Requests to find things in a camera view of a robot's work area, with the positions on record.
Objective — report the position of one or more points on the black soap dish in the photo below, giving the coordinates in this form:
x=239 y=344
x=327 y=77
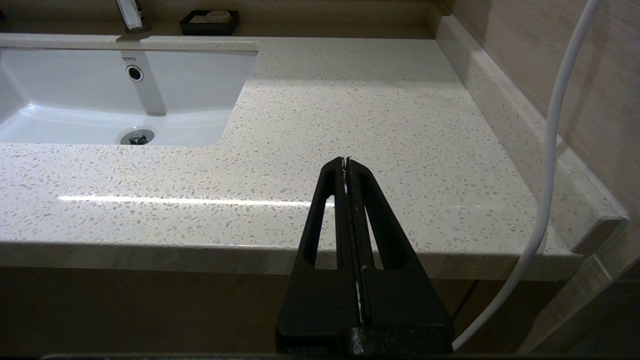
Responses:
x=192 y=27

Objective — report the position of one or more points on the wooden vanity cabinet front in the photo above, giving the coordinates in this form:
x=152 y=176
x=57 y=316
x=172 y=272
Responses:
x=150 y=310

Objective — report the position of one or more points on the white ceramic sink basin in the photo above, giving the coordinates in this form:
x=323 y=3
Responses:
x=75 y=100

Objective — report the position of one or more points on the chrome faucet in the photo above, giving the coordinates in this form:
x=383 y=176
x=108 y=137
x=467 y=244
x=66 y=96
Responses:
x=131 y=15

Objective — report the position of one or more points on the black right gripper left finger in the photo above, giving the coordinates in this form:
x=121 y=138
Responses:
x=320 y=300

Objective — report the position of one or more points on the round pale soap bar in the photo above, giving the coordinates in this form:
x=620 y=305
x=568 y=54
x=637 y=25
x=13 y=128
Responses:
x=218 y=15

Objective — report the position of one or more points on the chrome sink drain plug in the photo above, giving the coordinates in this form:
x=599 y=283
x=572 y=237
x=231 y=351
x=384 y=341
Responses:
x=136 y=137

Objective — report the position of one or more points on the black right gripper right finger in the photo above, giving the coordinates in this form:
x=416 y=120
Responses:
x=400 y=310

